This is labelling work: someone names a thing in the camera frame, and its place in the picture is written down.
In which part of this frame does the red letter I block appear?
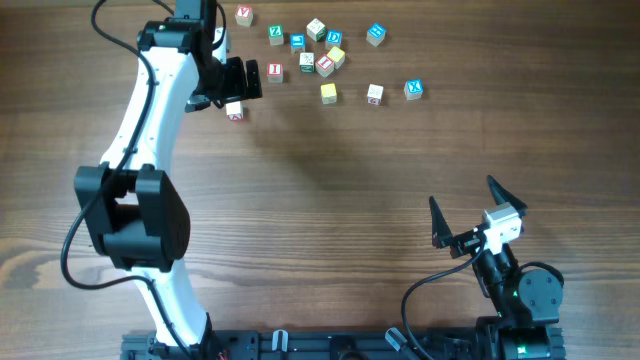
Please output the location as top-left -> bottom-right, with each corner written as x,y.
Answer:
267,63 -> 284,83

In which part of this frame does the green picture block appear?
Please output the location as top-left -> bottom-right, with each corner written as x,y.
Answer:
299,52 -> 315,73

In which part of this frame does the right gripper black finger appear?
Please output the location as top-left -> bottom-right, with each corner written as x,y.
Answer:
429,196 -> 453,249
487,175 -> 528,216

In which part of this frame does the green letter Z block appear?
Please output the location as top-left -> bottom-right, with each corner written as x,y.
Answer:
268,24 -> 284,46

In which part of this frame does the red number 6 block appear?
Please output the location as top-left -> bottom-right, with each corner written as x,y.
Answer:
367,84 -> 384,106

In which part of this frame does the blue letter D block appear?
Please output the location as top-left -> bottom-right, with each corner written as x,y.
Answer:
325,30 -> 342,50

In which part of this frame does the red letter Y block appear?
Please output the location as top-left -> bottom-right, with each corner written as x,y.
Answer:
235,4 -> 254,27

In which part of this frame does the yellow block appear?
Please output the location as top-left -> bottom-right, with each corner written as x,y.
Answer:
321,83 -> 337,104
327,46 -> 346,69

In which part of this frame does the red letter A block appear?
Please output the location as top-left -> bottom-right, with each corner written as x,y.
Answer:
225,101 -> 244,121

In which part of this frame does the yellow block lower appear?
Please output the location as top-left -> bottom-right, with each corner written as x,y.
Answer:
321,83 -> 337,104

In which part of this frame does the blue block far right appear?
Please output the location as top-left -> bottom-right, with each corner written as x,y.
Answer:
366,23 -> 386,47

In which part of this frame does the yellow block upper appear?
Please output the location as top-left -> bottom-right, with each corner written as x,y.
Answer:
327,46 -> 346,69

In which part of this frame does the red letter block centre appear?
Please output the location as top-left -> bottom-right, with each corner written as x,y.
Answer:
315,54 -> 335,78

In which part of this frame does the blue letter S block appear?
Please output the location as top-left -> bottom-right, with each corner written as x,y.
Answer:
289,33 -> 306,54

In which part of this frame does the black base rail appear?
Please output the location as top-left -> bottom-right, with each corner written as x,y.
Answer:
119,327 -> 566,360

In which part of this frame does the blue letter X block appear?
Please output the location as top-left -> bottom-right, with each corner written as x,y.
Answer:
404,79 -> 424,101

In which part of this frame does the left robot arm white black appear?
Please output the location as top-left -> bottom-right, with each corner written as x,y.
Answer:
74,1 -> 262,359

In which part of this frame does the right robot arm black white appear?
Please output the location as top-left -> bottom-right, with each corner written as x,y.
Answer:
429,176 -> 566,359

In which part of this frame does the white green top block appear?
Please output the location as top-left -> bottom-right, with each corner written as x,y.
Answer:
306,18 -> 327,42

